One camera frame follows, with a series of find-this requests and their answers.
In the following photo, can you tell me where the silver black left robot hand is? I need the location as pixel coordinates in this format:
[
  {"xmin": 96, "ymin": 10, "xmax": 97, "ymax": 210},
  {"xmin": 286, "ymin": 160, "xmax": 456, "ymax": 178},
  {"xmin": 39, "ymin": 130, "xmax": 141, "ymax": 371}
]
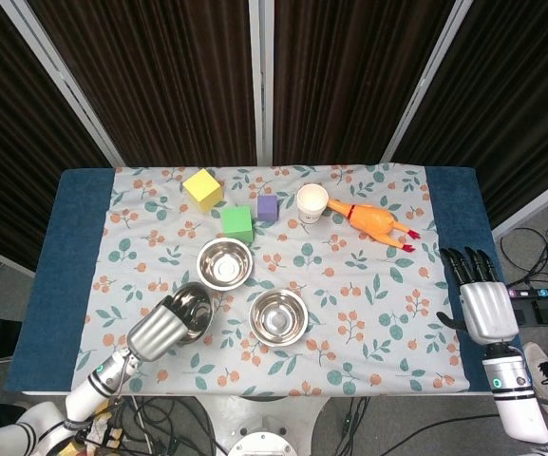
[{"xmin": 125, "ymin": 287, "xmax": 211, "ymax": 363}]

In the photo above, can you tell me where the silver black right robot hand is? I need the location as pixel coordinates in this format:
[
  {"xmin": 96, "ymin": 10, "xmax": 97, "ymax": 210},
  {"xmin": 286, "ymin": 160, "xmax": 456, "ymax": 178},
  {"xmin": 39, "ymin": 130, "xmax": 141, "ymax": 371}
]
[{"xmin": 436, "ymin": 246, "xmax": 520, "ymax": 346}]

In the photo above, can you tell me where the metal bowl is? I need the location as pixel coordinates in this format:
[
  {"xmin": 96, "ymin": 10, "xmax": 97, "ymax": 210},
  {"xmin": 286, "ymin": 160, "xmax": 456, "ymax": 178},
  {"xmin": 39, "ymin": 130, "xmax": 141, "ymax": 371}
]
[
  {"xmin": 171, "ymin": 281, "xmax": 216, "ymax": 346},
  {"xmin": 196, "ymin": 237, "xmax": 255, "ymax": 291},
  {"xmin": 248, "ymin": 288, "xmax": 310, "ymax": 349}
]

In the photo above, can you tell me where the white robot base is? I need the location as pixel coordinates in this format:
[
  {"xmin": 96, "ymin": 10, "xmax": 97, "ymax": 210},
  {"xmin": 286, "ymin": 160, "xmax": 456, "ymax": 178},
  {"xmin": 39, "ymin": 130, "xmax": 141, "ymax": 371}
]
[{"xmin": 197, "ymin": 393, "xmax": 331, "ymax": 456}]

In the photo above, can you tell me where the blue table cover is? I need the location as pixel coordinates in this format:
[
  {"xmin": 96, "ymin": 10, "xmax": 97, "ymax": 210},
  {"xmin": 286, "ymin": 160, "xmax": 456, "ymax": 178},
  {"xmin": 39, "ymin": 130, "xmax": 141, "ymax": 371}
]
[{"xmin": 5, "ymin": 165, "xmax": 524, "ymax": 395}]

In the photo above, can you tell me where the floral tablecloth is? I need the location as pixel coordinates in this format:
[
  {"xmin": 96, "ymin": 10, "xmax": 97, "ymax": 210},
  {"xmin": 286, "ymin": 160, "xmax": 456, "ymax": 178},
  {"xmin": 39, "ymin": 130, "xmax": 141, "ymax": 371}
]
[{"xmin": 70, "ymin": 163, "xmax": 470, "ymax": 398}]

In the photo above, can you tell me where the green cube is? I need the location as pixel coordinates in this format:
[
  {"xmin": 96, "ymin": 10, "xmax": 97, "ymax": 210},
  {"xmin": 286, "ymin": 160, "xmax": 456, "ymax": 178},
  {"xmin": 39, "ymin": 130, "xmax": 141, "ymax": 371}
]
[{"xmin": 220, "ymin": 205, "xmax": 256, "ymax": 245}]

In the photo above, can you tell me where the orange rubber chicken toy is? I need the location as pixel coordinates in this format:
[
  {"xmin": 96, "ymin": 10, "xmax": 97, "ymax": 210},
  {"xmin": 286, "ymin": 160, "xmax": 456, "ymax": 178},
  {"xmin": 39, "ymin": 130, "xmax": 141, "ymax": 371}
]
[{"xmin": 326, "ymin": 198, "xmax": 417, "ymax": 254}]

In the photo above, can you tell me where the yellow cube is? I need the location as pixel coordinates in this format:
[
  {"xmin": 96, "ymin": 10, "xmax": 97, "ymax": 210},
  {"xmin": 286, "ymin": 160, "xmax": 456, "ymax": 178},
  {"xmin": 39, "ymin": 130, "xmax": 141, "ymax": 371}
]
[{"xmin": 181, "ymin": 168, "xmax": 225, "ymax": 214}]

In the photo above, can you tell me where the purple cube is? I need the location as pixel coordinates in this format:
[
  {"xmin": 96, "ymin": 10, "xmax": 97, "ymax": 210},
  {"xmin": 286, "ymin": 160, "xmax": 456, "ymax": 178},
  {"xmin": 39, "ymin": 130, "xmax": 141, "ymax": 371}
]
[{"xmin": 256, "ymin": 194, "xmax": 280, "ymax": 223}]

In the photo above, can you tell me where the white paper cup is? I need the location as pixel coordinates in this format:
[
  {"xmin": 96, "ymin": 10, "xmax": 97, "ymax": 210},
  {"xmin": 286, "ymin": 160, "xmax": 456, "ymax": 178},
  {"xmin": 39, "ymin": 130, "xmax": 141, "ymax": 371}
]
[{"xmin": 295, "ymin": 183, "xmax": 330, "ymax": 224}]

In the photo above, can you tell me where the dark pleated partition panel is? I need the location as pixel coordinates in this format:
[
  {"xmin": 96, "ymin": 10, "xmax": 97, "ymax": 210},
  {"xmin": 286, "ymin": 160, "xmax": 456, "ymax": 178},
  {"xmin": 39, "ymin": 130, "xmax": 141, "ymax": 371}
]
[
  {"xmin": 272, "ymin": 0, "xmax": 456, "ymax": 167},
  {"xmin": 26, "ymin": 0, "xmax": 258, "ymax": 167},
  {"xmin": 0, "ymin": 0, "xmax": 113, "ymax": 272},
  {"xmin": 394, "ymin": 0, "xmax": 548, "ymax": 229}
]

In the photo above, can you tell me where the white partition frame bar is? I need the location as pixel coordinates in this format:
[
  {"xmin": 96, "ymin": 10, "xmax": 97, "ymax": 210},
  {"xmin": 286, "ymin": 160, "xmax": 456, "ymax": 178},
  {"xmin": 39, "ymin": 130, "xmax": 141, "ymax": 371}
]
[
  {"xmin": 0, "ymin": 238, "xmax": 36, "ymax": 278},
  {"xmin": 491, "ymin": 179, "xmax": 548, "ymax": 238}
]

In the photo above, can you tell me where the white partition frame post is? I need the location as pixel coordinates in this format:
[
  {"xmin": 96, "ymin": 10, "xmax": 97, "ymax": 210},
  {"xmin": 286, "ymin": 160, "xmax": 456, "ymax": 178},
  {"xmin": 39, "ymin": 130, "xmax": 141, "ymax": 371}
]
[
  {"xmin": 0, "ymin": 0, "xmax": 126, "ymax": 168},
  {"xmin": 380, "ymin": 0, "xmax": 475, "ymax": 165},
  {"xmin": 247, "ymin": 0, "xmax": 275, "ymax": 166}
]

